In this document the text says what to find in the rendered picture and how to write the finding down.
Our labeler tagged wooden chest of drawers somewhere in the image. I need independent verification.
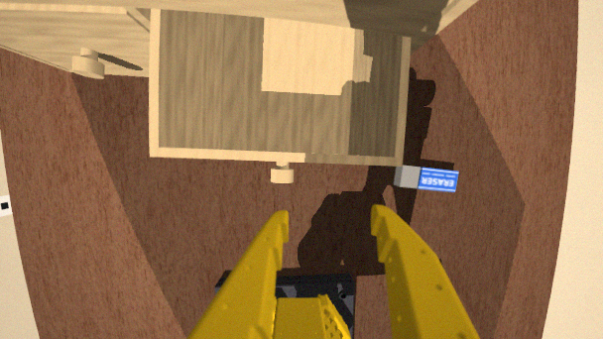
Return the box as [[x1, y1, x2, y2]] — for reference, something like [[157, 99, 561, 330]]
[[0, 0, 478, 55]]

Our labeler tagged blue and white eraser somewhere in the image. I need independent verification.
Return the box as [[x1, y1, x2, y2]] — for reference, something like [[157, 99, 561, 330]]
[[394, 165, 458, 192]]

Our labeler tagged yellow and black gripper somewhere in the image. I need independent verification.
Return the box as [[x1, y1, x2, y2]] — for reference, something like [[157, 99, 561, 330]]
[[186, 204, 480, 339]]

